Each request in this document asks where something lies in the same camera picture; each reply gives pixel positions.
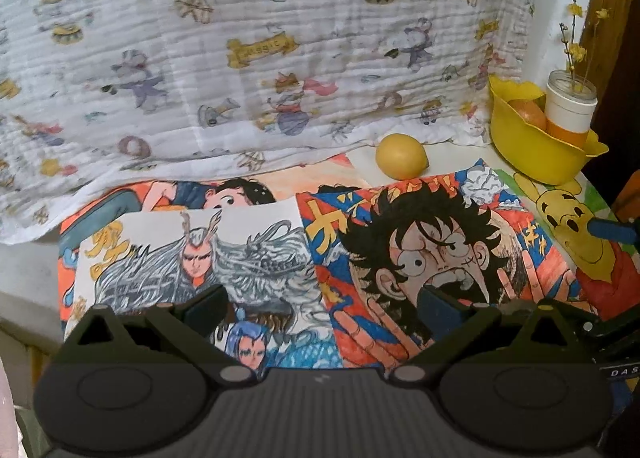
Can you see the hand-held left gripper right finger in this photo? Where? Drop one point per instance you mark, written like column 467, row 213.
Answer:
column 435, row 309

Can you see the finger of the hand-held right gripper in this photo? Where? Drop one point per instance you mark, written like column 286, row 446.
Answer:
column 612, row 232
column 607, row 330

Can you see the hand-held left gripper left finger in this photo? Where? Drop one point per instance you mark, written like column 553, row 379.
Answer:
column 207, row 309

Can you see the yellow lemon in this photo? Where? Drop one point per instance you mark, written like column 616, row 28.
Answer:
column 402, row 156

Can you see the yellow bear drawing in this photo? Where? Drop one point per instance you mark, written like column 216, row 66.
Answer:
column 565, row 218

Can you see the yellow plastic bowl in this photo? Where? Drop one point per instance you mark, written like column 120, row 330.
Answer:
column 545, row 157

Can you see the white plastic jar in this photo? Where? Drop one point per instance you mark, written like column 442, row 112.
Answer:
column 570, row 107

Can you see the orange fruit in bowl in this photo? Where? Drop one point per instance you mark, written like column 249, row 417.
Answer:
column 527, row 115

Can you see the dried yellow flower sprig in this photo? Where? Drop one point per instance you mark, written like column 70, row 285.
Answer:
column 577, row 50

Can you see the green plastic stool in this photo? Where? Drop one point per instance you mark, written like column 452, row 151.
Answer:
column 32, row 433

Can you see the white cartoon printed blanket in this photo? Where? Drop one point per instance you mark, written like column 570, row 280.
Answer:
column 250, row 37

